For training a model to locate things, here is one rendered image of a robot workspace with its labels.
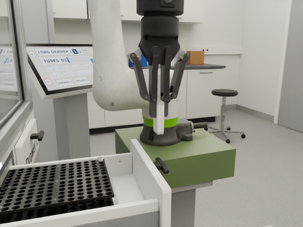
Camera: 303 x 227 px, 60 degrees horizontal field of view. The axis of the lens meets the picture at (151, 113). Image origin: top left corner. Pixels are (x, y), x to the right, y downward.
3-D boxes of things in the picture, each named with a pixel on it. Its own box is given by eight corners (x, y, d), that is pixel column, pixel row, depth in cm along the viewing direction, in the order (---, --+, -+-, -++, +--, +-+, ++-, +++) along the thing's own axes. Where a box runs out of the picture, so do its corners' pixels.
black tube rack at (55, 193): (105, 181, 69) (103, 158, 68) (115, 222, 53) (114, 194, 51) (12, 194, 63) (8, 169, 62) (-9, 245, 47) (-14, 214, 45)
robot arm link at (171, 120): (130, 120, 96) (129, 67, 91) (169, 115, 101) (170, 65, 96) (141, 131, 84) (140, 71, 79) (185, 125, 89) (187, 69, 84)
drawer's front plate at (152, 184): (136, 173, 78) (135, 138, 75) (170, 239, 51) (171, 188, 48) (130, 173, 77) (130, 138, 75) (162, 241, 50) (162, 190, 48)
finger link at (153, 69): (160, 47, 51) (153, 46, 50) (158, 103, 53) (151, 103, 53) (154, 47, 54) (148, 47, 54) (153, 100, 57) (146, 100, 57)
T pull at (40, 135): (44, 133, 88) (43, 129, 88) (42, 141, 81) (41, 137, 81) (32, 134, 87) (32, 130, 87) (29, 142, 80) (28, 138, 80)
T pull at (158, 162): (159, 161, 67) (159, 156, 67) (169, 174, 60) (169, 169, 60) (145, 163, 66) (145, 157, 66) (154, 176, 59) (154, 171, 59)
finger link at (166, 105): (161, 92, 56) (174, 91, 57) (160, 115, 57) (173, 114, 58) (163, 93, 54) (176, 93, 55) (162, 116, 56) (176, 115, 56)
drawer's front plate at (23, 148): (39, 146, 99) (35, 118, 96) (26, 183, 72) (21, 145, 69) (34, 146, 98) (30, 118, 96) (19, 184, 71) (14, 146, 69)
